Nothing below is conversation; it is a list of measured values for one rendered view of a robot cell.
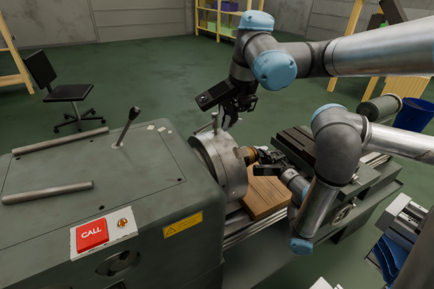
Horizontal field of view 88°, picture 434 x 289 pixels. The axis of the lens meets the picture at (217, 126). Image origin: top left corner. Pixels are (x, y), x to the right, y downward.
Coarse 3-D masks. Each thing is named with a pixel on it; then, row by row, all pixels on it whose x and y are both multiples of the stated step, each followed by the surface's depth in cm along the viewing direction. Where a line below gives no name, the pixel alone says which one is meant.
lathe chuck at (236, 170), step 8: (208, 136) 86; (216, 136) 86; (224, 136) 87; (216, 144) 83; (224, 144) 83; (232, 144) 84; (224, 152) 81; (232, 152) 82; (224, 160) 80; (232, 160) 81; (240, 160) 82; (224, 168) 79; (232, 168) 80; (240, 168) 81; (232, 176) 80; (240, 176) 82; (232, 184) 80; (240, 184) 82; (232, 192) 82; (240, 192) 84; (232, 200) 85
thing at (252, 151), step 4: (248, 148) 100; (252, 148) 101; (252, 152) 98; (256, 152) 100; (252, 156) 98; (256, 156) 100; (248, 160) 97; (252, 160) 98; (256, 160) 100; (248, 164) 98
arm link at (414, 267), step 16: (432, 224) 16; (432, 240) 16; (416, 256) 18; (432, 256) 16; (400, 272) 20; (416, 272) 17; (432, 272) 16; (400, 288) 19; (416, 288) 17; (432, 288) 16
